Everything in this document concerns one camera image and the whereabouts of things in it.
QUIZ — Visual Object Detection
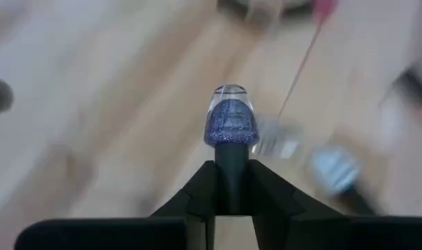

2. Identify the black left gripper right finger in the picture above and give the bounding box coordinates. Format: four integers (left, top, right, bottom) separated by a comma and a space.
248, 159, 422, 250

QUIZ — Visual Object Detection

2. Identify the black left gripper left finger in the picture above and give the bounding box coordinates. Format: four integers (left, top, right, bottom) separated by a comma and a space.
14, 159, 217, 250

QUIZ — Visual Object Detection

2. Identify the pale blue nail polish bottle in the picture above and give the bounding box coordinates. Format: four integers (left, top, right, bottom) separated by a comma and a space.
307, 144, 377, 216

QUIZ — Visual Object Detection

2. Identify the silver glitter nail polish bottle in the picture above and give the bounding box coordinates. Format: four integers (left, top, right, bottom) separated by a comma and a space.
251, 116, 304, 160

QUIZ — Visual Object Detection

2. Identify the purple glitter nail polish bottle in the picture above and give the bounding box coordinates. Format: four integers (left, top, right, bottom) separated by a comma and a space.
203, 84, 260, 215

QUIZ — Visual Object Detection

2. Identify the bronze nail polish bottle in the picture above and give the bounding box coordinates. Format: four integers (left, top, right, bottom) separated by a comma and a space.
216, 0, 314, 34

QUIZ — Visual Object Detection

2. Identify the dark pink nail polish bottle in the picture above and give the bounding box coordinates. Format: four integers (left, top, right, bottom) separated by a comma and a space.
313, 0, 339, 24

